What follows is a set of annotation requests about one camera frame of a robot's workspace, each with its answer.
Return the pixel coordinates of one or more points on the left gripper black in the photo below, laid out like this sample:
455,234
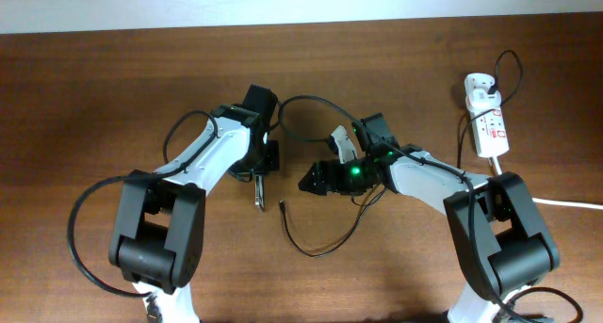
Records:
270,160

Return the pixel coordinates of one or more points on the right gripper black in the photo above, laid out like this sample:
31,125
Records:
334,182

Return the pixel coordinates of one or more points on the black smartphone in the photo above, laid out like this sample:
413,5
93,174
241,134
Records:
259,192

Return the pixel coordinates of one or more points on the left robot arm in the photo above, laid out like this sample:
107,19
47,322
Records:
158,236

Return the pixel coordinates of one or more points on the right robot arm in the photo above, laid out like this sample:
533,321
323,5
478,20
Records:
501,240

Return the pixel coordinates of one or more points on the white usb charger adapter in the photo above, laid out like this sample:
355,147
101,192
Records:
480,92

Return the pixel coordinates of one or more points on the white power strip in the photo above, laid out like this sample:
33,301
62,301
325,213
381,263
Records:
489,132

